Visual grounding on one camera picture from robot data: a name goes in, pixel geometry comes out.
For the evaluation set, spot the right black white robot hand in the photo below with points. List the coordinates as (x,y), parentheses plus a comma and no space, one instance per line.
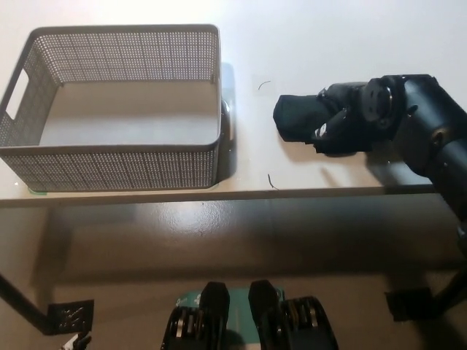
(346,95)

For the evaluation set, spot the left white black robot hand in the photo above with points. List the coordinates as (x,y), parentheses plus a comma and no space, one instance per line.
(78,342)

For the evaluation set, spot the black fabric pencil case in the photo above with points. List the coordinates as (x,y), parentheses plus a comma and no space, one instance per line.
(299,116)

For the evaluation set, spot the black perforated foot plate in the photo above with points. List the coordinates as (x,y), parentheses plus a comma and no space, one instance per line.
(71,315)
(408,304)

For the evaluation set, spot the black metal table leg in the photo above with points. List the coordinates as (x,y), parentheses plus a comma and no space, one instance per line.
(20,302)
(450,291)

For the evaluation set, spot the black ribbed robot body block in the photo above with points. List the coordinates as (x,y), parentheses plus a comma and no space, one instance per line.
(266,310)
(215,310)

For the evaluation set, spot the grey perforated plastic basket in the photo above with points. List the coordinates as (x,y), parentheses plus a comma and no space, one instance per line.
(109,164)

